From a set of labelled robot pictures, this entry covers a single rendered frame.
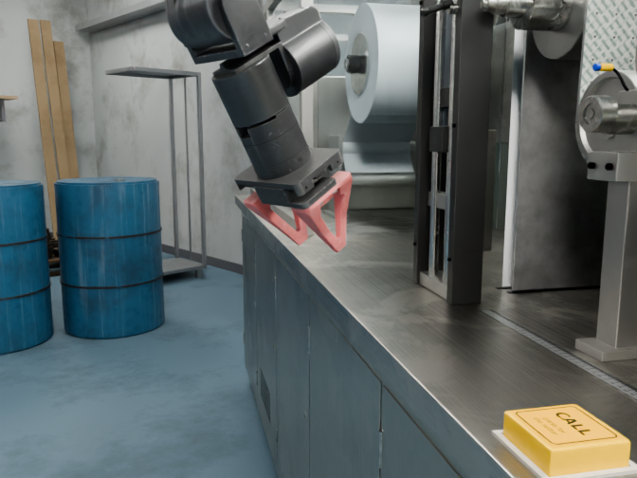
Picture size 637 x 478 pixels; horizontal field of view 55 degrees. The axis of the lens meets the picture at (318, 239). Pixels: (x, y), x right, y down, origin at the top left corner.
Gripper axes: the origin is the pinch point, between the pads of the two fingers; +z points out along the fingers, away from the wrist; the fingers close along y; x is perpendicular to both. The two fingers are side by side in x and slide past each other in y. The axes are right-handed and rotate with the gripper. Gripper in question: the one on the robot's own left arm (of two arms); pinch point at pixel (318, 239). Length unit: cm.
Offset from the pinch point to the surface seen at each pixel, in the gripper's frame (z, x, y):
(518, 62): 5, -54, 7
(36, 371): 115, 11, 264
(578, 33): -0.7, -48.4, -6.5
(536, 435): 10.5, 6.3, -25.7
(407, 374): 16.8, 1.0, -6.3
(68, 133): 89, -187, 637
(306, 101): 12, -61, 71
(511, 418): 11.4, 5.1, -22.6
